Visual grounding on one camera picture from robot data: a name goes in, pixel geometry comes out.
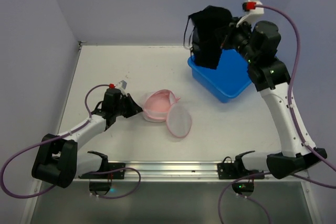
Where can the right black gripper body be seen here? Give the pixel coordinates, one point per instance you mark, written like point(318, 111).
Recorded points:
point(230, 34)

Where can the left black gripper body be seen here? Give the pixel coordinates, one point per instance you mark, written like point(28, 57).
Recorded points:
point(125, 106)

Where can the pink bra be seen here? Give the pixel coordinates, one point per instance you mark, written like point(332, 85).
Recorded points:
point(158, 102)

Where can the white mesh laundry bag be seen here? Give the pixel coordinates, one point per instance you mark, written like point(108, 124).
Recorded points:
point(177, 119)

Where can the black bra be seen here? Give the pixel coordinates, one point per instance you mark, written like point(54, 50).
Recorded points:
point(207, 37)

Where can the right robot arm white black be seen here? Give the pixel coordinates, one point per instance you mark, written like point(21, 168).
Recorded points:
point(258, 47)

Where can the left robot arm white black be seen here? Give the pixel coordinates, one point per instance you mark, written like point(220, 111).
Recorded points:
point(58, 162)

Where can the blue plastic tub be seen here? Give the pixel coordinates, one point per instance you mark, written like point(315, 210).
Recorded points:
point(226, 82)

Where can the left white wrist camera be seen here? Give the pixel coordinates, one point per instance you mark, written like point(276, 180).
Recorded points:
point(121, 85)

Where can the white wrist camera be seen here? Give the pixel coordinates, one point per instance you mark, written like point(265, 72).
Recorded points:
point(121, 85)
point(252, 12)

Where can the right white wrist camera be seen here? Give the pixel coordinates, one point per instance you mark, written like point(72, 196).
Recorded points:
point(252, 12)

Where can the aluminium mounting rail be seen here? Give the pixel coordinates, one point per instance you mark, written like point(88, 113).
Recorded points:
point(153, 171)

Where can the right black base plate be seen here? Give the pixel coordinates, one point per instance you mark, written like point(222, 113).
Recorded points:
point(226, 169)

